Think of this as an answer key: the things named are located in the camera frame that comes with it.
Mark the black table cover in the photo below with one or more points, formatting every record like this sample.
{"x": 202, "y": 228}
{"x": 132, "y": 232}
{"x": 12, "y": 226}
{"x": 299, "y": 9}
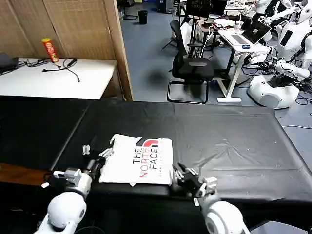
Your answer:
{"x": 231, "y": 136}

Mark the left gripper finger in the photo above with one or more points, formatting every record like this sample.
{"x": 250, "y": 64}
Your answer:
{"x": 86, "y": 150}
{"x": 108, "y": 153}

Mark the white side table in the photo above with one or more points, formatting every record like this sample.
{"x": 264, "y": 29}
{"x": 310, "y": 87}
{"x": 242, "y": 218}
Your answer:
{"x": 56, "y": 83}

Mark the black monitor stand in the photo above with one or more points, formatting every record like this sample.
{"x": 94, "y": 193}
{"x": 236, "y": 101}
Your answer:
{"x": 198, "y": 9}

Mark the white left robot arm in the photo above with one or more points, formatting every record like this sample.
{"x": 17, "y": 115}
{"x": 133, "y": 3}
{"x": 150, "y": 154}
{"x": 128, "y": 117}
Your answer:
{"x": 65, "y": 212}

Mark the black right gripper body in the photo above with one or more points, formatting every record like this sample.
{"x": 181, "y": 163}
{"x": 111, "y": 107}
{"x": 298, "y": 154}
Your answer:
{"x": 192, "y": 184}

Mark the white humanoid robot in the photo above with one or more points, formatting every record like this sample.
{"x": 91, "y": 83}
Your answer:
{"x": 274, "y": 92}
{"x": 263, "y": 6}

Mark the blue computer mouse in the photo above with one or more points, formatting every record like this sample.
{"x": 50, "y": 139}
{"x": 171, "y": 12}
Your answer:
{"x": 245, "y": 46}

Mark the clear cup with straw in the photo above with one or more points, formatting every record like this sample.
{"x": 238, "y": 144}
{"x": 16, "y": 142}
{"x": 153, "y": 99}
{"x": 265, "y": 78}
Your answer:
{"x": 239, "y": 26}

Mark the black flat device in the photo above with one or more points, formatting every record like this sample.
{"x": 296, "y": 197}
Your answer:
{"x": 7, "y": 63}

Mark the white standing desk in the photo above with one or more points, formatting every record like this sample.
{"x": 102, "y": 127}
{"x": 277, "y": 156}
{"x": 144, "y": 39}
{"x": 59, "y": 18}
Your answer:
{"x": 232, "y": 48}

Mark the white printed t-shirt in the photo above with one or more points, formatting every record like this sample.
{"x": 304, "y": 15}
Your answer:
{"x": 126, "y": 168}

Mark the black office chair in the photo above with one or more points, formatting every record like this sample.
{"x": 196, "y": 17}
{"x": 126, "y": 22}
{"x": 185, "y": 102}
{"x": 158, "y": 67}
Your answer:
{"x": 192, "y": 69}

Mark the black trash bin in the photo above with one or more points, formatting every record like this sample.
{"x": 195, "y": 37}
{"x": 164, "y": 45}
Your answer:
{"x": 142, "y": 17}

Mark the open silver laptop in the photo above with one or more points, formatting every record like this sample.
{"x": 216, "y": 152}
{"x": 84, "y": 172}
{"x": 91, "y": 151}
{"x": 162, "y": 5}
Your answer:
{"x": 254, "y": 31}

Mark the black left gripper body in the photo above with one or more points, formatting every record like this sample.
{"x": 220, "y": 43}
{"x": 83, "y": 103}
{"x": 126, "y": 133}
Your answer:
{"x": 95, "y": 165}

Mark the white plastic bag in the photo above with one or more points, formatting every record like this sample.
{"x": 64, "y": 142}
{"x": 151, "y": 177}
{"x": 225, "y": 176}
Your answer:
{"x": 185, "y": 34}

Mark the white folded cloth pile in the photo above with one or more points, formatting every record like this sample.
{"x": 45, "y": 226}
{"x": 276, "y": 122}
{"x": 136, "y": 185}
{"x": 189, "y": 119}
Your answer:
{"x": 223, "y": 22}

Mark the wooden partition panel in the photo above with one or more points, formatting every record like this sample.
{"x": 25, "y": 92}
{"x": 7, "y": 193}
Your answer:
{"x": 80, "y": 29}

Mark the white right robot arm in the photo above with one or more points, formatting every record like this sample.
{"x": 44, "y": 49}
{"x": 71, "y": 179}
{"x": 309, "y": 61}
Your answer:
{"x": 224, "y": 219}

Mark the brown wooden board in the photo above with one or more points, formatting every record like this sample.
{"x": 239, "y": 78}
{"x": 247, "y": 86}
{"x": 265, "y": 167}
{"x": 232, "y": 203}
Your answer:
{"x": 22, "y": 173}

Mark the red chips can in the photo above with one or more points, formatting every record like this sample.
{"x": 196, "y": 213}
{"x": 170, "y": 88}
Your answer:
{"x": 50, "y": 50}

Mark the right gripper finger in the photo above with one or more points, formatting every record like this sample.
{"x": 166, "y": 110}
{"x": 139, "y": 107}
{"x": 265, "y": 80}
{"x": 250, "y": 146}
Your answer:
{"x": 178, "y": 175}
{"x": 191, "y": 171}

